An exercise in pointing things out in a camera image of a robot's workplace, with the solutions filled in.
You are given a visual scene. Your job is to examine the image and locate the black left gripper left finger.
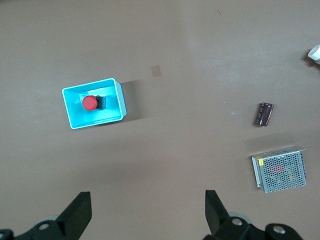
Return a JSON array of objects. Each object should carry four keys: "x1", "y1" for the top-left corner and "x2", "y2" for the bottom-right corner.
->
[{"x1": 0, "y1": 191, "x2": 93, "y2": 240}]

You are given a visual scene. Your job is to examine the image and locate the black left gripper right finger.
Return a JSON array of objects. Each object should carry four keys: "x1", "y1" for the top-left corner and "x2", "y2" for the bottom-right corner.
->
[{"x1": 202, "y1": 189, "x2": 304, "y2": 240}]

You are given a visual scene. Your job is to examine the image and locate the red push button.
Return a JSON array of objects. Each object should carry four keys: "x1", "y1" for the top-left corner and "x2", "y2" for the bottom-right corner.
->
[{"x1": 81, "y1": 94, "x2": 107, "y2": 112}]

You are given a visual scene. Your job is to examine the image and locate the metal mesh power supply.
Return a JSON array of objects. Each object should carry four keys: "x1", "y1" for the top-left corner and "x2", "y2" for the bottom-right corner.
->
[{"x1": 250, "y1": 145, "x2": 307, "y2": 194}]

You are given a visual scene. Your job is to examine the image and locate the cyan plastic box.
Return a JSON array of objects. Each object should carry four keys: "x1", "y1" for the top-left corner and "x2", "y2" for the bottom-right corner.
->
[{"x1": 61, "y1": 77, "x2": 128, "y2": 130}]

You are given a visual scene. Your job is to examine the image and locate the dark brown capacitor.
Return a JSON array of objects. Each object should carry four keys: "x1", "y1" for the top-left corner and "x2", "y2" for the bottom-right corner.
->
[{"x1": 253, "y1": 101, "x2": 275, "y2": 128}]

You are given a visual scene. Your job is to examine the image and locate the brown tape patch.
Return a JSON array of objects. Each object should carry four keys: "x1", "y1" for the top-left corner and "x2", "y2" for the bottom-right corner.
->
[{"x1": 150, "y1": 64, "x2": 163, "y2": 78}]

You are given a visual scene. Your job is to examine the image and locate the white-capped pipe fitting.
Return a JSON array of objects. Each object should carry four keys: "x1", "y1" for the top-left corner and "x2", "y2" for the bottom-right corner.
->
[{"x1": 307, "y1": 44, "x2": 320, "y2": 66}]

